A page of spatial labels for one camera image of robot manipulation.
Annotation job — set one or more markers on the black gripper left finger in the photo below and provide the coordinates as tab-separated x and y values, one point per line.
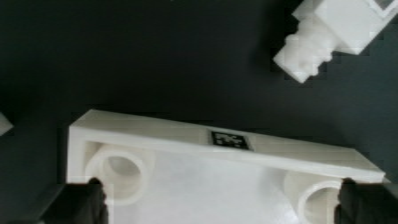
79	207

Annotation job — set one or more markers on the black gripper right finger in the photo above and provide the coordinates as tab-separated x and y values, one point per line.
368	203

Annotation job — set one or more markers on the white table leg with tag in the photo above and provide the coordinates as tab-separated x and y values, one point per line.
340	24

